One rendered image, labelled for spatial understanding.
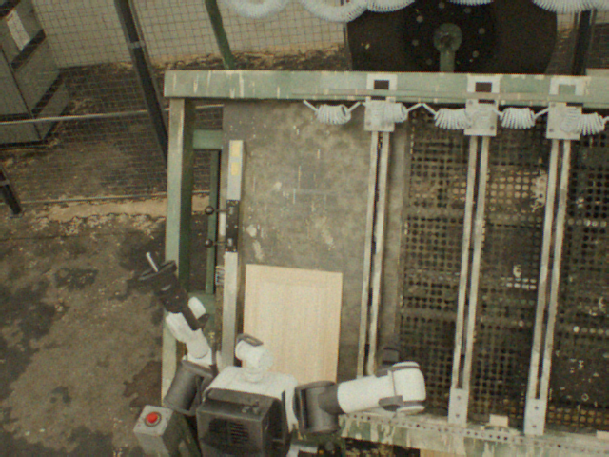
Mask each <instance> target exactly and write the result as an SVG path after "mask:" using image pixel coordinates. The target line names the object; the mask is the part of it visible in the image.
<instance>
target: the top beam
mask: <svg viewBox="0 0 609 457"><path fill-rule="evenodd" d="M367 74H397V75H398V77H397V90H424V91H468V79H469V76H499V77H500V78H501V80H500V93H531V94H550V88H551V79H552V78H581V79H584V82H583V94H582V95H584V96H609V77H598V76H544V75H535V74H454V73H451V72H361V71H268V70H166V71H165V88H164V89H163V95H164V96H165V97H170V98H184V99H185V98H186V99H191V100H231V101H273V102H303V101H306V102H314V103H355V104H357V103H358V102H360V104H361V103H362V102H365V100H366V96H322V95H292V94H290V92H292V88H316V89H366V82H367ZM575 91H576V84H559V86H558V94H565V95H575ZM397 103H402V104H403V105H416V106H417V104H419V103H421V104H422V106H423V103H425V104H426V105H427V106H437V107H466V105H467V100H463V99H457V98H417V97H396V104H397ZM510 107H511V108H517V109H523V108H526V109H549V102H548V101H509V100H499V104H498V108H510ZM581 110H595V111H603V112H609V104H600V103H583V107H581Z"/></svg>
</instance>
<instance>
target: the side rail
mask: <svg viewBox="0 0 609 457"><path fill-rule="evenodd" d="M195 126H196V101H192V100H185V99H184V98H183V99H171V98H170V121H168V155H167V220H166V255H165V261H167V260H176V264H177V265H178V269H177V271H176V274H177V276H178V280H179V281H181V283H182V285H183V287H184V288H185V290H186V293H189V274H190V243H191V214H192V185H193V155H195V149H193V148H192V132H193V131H195ZM168 316H169V315H168V313H167V311H166V310H165V309H164V321H163V354H162V374H163V378H168V379H173V377H174V375H175V373H176V371H177V369H178V367H179V363H180V361H181V360H183V358H184V355H187V345H186V343H183V342H182V341H178V340H177V339H176V338H175V337H174V335H173V333H172V332H171V330H170V328H168V326H167V322H166V318H167V317H168Z"/></svg>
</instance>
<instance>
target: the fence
mask: <svg viewBox="0 0 609 457"><path fill-rule="evenodd" d="M232 143H238V144H240V157H231V150H232ZM231 162H239V176H231ZM245 164H246V141H229V162H228V187H227V199H229V200H240V214H239V238H238V253H229V252H226V262H225V287H224V314H223V339H222V365H223V367H222V370H223V369H224V368H226V367H228V366H231V367H237V356H236V353H235V350H236V344H237V335H238V331H239V306H240V283H241V260H242V236H243V212H244V187H245Z"/></svg>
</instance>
